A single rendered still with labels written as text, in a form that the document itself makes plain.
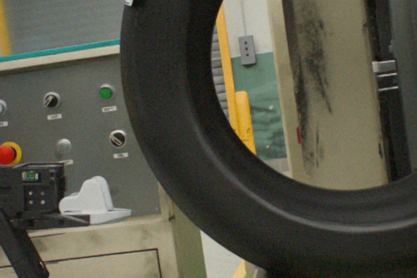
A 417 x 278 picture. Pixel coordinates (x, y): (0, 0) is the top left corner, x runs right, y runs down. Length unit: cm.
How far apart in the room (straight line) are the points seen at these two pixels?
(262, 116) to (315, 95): 886
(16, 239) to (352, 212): 48
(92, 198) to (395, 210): 44
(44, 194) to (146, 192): 71
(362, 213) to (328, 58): 26
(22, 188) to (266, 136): 916
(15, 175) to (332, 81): 53
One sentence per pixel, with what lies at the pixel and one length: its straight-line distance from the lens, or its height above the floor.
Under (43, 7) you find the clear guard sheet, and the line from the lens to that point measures 187.
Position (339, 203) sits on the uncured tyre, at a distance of 130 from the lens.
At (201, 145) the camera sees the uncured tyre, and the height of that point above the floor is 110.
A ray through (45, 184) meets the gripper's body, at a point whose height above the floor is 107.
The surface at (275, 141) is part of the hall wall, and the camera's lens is 1026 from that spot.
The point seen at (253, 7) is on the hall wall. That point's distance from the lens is 1026.
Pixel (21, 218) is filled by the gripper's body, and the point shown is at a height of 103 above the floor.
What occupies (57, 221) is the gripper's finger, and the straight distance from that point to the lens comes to 114.
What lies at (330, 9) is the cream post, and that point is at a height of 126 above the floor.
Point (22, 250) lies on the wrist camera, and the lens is 119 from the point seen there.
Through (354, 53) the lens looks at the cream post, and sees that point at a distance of 140.
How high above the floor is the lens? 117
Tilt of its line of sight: 3 degrees down
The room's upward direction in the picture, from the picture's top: 8 degrees counter-clockwise
